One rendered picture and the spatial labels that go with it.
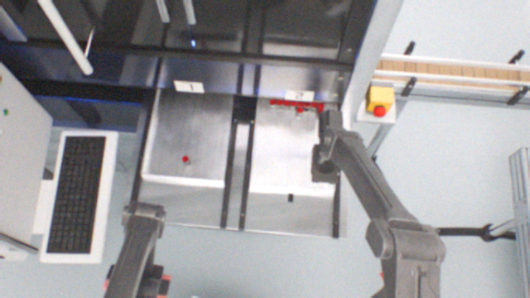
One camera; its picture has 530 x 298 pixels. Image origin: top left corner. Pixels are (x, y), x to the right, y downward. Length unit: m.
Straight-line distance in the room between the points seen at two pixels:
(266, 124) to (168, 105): 0.33
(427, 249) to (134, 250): 0.51
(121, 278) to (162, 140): 0.81
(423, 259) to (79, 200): 1.17
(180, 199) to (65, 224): 0.38
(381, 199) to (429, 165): 1.77
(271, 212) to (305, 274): 0.90
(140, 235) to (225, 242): 1.45
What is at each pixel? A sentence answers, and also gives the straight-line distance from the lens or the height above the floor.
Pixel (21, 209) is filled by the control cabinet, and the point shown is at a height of 0.91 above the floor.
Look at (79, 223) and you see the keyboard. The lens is 1.67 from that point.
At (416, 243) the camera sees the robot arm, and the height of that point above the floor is 1.61.
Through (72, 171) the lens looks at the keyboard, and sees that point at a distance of 1.73.
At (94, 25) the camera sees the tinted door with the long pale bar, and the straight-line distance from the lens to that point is 1.37.
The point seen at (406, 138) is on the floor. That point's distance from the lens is 2.66.
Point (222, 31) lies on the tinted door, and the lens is 1.28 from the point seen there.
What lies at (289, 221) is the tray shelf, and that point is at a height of 0.88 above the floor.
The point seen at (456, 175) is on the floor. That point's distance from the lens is 2.67.
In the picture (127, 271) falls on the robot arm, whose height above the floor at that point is 1.49.
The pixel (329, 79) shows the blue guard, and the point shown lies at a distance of 1.43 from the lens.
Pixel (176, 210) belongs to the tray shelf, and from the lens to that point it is 1.55.
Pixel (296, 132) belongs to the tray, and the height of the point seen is 0.88.
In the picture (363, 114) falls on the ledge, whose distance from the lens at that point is 1.67.
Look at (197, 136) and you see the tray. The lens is 1.62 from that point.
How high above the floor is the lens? 2.36
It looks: 68 degrees down
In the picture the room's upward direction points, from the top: straight up
